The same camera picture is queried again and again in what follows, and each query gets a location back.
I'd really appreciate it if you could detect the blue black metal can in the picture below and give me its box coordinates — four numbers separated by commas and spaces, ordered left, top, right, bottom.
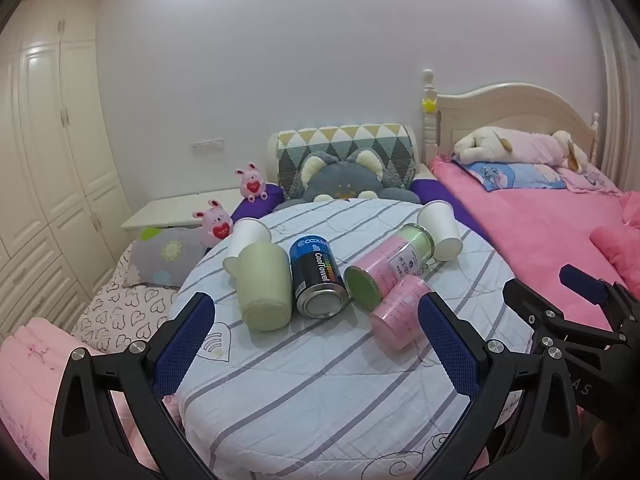
289, 235, 352, 319

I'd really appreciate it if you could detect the blue cartoon pillow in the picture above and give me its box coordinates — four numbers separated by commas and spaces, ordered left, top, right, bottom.
460, 160, 569, 192

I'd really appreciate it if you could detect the white nightstand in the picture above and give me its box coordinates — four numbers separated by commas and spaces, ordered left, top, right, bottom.
121, 188, 246, 233

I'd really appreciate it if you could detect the pink printed pillow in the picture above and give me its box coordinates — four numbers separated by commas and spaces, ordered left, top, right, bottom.
559, 164, 622, 196

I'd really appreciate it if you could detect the green pink jar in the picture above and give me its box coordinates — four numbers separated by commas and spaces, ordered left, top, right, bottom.
343, 223, 435, 312

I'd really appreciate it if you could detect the cream wooden bed headboard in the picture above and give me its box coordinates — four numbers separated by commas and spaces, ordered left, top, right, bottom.
420, 68, 601, 171

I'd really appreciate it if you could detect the pink bed blanket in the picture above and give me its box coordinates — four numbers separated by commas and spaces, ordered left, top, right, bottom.
430, 156, 640, 330

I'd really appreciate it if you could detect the grey animal plush cushion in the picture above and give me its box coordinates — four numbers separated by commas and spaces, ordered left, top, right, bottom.
272, 149, 422, 211

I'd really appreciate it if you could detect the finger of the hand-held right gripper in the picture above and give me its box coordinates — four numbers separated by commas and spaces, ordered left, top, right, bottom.
558, 263, 640, 318
502, 278, 568, 333

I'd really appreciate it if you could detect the cream wardrobe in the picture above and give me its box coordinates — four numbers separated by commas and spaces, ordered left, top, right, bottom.
0, 0, 133, 342

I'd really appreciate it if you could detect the white moulded door frame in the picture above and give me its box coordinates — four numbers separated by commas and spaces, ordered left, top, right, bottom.
582, 0, 640, 192

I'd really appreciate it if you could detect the heart print bed sheet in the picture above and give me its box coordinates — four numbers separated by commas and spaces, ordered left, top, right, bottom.
70, 255, 184, 357

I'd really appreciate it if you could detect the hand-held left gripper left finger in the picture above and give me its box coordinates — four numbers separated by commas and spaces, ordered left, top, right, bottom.
48, 291, 217, 480

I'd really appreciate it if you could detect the pink cup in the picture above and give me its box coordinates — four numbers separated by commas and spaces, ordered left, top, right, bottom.
370, 275, 435, 354

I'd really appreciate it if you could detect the grey flower pillow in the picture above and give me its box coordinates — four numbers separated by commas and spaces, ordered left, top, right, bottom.
131, 226, 209, 289

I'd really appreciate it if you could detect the white pink plush dog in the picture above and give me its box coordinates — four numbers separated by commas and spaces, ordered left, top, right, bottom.
452, 126, 590, 175

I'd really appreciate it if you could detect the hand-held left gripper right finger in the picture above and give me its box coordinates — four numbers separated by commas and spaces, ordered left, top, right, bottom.
418, 290, 584, 480

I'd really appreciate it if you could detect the pink folded quilt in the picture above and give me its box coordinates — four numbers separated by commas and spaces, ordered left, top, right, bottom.
0, 317, 173, 480

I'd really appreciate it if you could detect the striped white tablecloth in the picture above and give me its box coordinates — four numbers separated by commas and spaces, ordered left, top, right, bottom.
170, 197, 536, 480

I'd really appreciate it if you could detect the triangle patterned quilted cover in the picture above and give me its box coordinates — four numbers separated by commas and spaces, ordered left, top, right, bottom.
276, 124, 418, 196

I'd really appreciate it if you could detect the pink pig plush toy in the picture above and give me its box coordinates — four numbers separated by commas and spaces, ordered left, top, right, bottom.
235, 162, 269, 204
192, 199, 234, 249

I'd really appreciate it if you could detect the white paper cup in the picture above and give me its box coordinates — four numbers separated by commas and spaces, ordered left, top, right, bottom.
417, 200, 464, 262
229, 217, 272, 262

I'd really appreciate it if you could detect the pale green mug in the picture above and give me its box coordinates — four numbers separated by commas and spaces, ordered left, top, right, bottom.
222, 242, 294, 333

